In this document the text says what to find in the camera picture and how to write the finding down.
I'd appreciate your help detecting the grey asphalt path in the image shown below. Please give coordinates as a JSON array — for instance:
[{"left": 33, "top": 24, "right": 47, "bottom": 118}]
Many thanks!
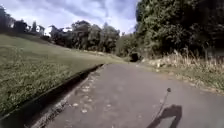
[{"left": 31, "top": 62, "right": 224, "bottom": 128}]

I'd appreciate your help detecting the row of distant trees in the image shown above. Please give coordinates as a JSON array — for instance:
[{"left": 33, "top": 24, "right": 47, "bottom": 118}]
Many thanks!
[{"left": 0, "top": 5, "right": 122, "bottom": 54}]

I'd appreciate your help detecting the concrete kerb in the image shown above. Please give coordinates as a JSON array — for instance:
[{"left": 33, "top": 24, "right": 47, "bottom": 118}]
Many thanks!
[{"left": 0, "top": 63, "right": 105, "bottom": 128}]

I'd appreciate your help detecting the grass slope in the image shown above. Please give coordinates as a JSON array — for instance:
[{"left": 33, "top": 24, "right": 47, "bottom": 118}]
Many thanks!
[{"left": 0, "top": 33, "right": 126, "bottom": 118}]

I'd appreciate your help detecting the wood of tall trees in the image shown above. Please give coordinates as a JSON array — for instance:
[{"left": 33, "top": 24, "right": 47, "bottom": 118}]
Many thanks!
[{"left": 114, "top": 0, "right": 224, "bottom": 63}]

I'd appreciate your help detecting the dry grass verge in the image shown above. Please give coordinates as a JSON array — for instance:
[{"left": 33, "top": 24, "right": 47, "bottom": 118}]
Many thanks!
[{"left": 138, "top": 49, "right": 224, "bottom": 94}]

